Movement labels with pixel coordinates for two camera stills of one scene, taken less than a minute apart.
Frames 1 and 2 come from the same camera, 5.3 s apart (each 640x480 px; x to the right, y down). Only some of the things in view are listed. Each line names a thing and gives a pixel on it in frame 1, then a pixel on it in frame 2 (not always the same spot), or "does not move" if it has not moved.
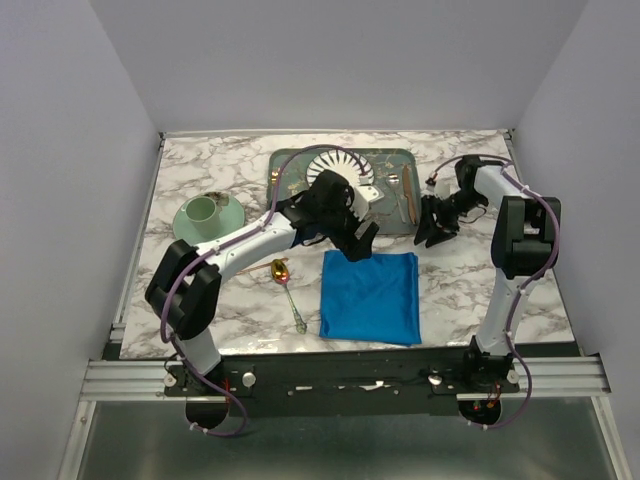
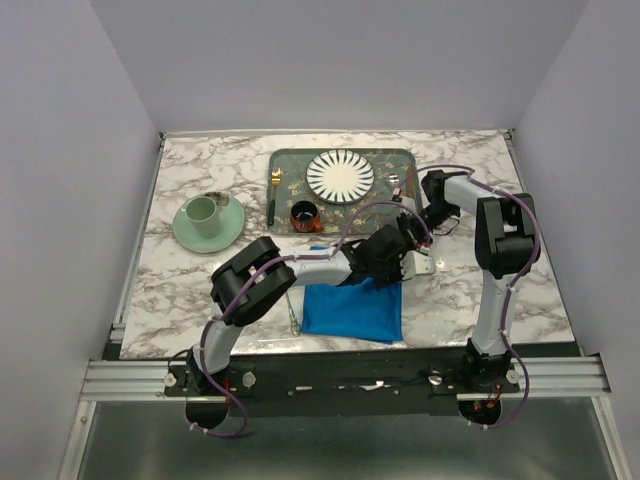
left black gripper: x=353 y=248 -> x=396 y=258
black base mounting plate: x=412 y=382 does not move
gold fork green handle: x=274 y=175 does not move
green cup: x=203 y=215 does not move
